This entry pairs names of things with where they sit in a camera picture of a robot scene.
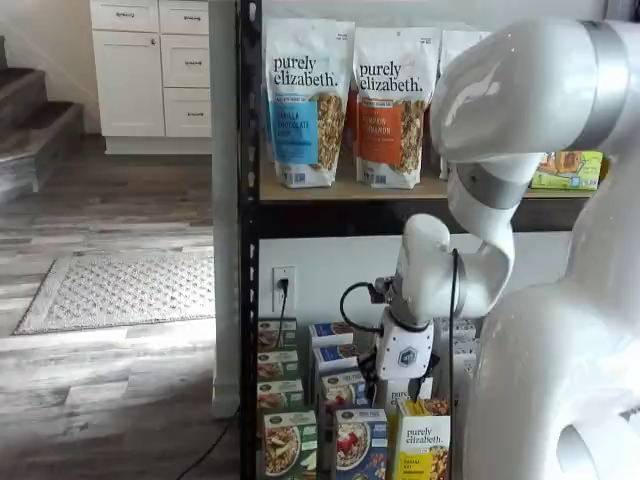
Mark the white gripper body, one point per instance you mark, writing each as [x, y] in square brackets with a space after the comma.
[405, 350]

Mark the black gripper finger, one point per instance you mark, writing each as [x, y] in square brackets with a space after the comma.
[370, 372]
[416, 389]

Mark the blue and white oatmeal box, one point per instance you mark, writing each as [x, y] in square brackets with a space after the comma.
[332, 357]
[360, 442]
[342, 392]
[330, 332]

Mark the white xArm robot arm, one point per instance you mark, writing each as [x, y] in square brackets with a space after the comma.
[550, 375]

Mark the yellow label granola box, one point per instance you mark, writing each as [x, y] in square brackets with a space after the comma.
[400, 395]
[425, 440]

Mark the white patterned top box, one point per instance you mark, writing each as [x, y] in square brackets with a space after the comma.
[465, 347]
[465, 325]

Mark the green oatmeal box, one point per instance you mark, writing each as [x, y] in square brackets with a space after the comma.
[290, 445]
[277, 365]
[280, 395]
[275, 335]

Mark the wooden shelf board with bags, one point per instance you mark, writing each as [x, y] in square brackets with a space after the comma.
[345, 191]

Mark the green Bobo's oat bites box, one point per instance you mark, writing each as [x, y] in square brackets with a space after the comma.
[565, 172]

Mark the black metal shelving rack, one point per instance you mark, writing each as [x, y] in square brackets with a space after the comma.
[248, 200]

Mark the orange label granola bag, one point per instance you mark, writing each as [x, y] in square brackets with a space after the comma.
[380, 130]

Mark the blue label granola bag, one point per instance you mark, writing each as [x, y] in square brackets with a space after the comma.
[295, 130]

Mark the grey patterned rug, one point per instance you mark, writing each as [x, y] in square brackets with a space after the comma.
[125, 290]

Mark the white granola pouch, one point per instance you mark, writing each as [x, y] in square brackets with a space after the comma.
[266, 125]

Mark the red label granola bag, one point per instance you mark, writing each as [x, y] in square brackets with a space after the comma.
[452, 45]

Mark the white drawer cabinet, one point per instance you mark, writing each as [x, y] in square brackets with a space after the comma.
[130, 80]

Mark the dark wooden staircase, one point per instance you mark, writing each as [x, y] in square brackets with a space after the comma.
[30, 125]

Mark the white wall outlet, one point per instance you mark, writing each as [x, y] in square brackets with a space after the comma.
[290, 300]

